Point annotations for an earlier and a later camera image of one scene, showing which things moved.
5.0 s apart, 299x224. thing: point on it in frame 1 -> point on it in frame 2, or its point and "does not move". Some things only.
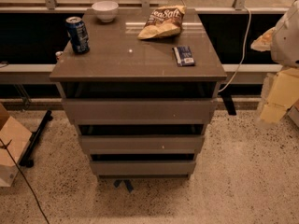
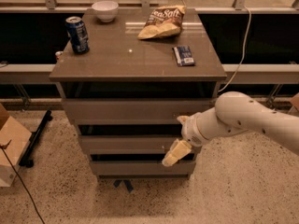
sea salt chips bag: x=163 y=22 does not move
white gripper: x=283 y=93 -> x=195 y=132
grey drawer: x=142 y=145 does not move
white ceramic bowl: x=106 y=10 does not move
